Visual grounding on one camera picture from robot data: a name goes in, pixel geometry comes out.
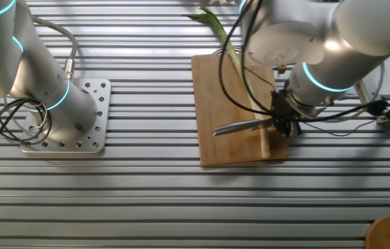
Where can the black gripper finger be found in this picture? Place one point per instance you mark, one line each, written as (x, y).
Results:
(296, 128)
(286, 131)

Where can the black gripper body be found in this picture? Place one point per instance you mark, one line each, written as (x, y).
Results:
(281, 107)

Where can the steel cleaver knife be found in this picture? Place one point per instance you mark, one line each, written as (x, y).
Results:
(236, 126)

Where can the long scallion with green top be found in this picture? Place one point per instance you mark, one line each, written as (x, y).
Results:
(266, 145)

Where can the wooden cutting board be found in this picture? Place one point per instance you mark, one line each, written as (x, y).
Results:
(222, 148)

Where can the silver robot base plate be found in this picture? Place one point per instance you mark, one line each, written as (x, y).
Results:
(100, 90)

